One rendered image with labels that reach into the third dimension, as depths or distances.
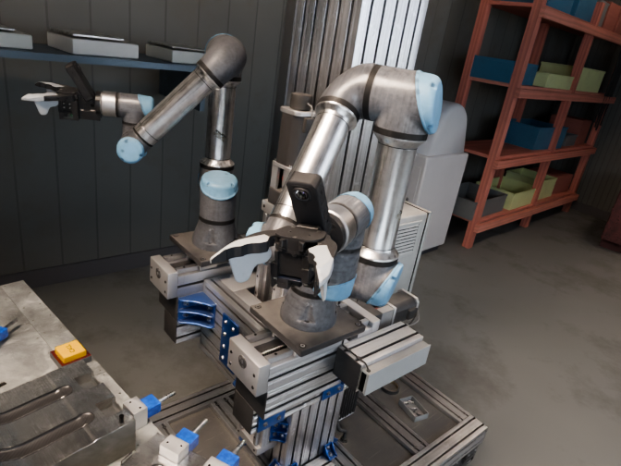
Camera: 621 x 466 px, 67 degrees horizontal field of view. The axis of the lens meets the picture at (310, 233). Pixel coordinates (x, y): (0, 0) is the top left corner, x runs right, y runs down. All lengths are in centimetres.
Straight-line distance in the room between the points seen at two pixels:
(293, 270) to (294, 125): 69
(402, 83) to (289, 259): 48
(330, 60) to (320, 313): 66
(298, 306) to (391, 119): 51
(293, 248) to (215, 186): 87
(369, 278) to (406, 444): 119
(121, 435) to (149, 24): 256
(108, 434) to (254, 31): 296
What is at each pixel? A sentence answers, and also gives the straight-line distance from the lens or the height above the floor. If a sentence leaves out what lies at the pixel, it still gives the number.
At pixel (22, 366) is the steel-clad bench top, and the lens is 152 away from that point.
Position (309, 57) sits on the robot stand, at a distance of 139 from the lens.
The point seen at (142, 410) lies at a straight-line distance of 126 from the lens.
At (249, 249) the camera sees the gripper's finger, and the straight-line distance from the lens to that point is 63.
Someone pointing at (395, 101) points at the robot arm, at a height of 162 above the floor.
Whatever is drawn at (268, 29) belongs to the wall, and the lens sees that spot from 369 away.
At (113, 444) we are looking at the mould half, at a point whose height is 85.
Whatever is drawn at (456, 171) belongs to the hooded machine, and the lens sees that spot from 442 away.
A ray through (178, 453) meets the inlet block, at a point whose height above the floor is 88.
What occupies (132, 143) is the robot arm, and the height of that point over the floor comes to 136.
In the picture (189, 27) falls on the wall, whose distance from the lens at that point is 338.
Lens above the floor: 172
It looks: 22 degrees down
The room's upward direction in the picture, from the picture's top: 9 degrees clockwise
